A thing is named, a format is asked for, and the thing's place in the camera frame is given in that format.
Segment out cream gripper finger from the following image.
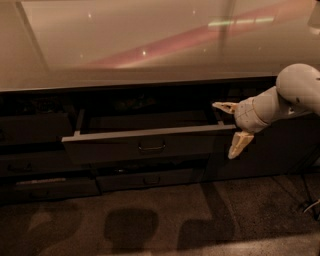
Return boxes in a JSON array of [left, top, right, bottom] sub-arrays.
[[228, 131, 254, 159], [212, 102, 238, 115]]

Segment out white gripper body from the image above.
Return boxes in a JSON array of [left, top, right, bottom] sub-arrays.
[[234, 97, 271, 133]]

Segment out dark grey drawer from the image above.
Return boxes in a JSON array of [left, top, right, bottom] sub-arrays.
[[0, 178, 100, 204], [0, 150, 88, 177], [0, 113, 73, 146], [91, 154, 209, 170], [96, 167, 204, 192], [62, 110, 235, 164]]

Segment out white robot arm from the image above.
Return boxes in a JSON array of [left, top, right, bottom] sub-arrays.
[[212, 63, 320, 159]]

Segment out dark grey cabinet door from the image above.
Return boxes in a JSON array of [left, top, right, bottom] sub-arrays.
[[204, 113, 320, 181]]

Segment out white cable on floor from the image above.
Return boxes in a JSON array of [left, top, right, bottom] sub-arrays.
[[302, 199, 320, 215]]

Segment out dark counter cabinet frame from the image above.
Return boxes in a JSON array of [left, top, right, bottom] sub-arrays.
[[0, 77, 319, 195]]

